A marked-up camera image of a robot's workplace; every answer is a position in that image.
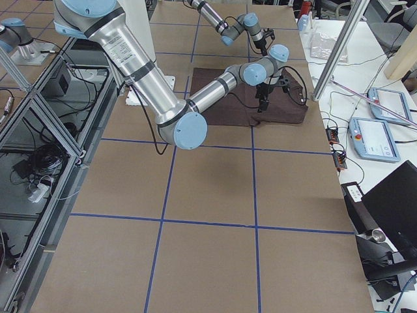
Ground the black laptop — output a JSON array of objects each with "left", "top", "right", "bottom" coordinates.
[{"left": 362, "top": 160, "right": 416, "bottom": 260}]

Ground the far blue teach pendant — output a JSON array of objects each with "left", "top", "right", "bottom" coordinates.
[{"left": 367, "top": 87, "right": 412, "bottom": 125}]

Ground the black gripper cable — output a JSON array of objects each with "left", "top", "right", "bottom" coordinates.
[{"left": 130, "top": 67, "right": 307, "bottom": 156}]

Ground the aluminium frame post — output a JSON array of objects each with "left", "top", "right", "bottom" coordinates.
[{"left": 312, "top": 0, "right": 369, "bottom": 102}]

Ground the silver foil bag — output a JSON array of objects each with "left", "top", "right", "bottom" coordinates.
[{"left": 310, "top": 33, "right": 337, "bottom": 60}]

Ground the dark brown t-shirt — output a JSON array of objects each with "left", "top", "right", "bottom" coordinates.
[{"left": 202, "top": 70, "right": 308, "bottom": 127}]

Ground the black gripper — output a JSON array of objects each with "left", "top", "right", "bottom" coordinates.
[
  {"left": 255, "top": 38, "right": 268, "bottom": 55},
  {"left": 255, "top": 83, "right": 274, "bottom": 113}
]

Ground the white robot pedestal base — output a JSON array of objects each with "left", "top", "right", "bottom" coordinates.
[{"left": 119, "top": 1, "right": 177, "bottom": 113}]

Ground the near blue teach pendant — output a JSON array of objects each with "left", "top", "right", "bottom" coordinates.
[{"left": 349, "top": 117, "right": 401, "bottom": 163}]

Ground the blue teach pendant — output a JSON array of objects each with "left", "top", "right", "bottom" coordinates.
[
  {"left": 367, "top": 87, "right": 412, "bottom": 125},
  {"left": 349, "top": 117, "right": 401, "bottom": 163}
]

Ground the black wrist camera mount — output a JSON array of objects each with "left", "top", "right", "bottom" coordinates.
[{"left": 272, "top": 75, "right": 290, "bottom": 93}]

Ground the orange black electronics board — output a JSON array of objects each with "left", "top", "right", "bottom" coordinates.
[{"left": 325, "top": 127, "right": 347, "bottom": 172}]

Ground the red cylinder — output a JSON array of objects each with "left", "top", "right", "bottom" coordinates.
[{"left": 299, "top": 0, "right": 312, "bottom": 17}]

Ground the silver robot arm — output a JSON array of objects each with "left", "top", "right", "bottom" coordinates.
[
  {"left": 53, "top": 1, "right": 289, "bottom": 149},
  {"left": 183, "top": 0, "right": 275, "bottom": 56}
]

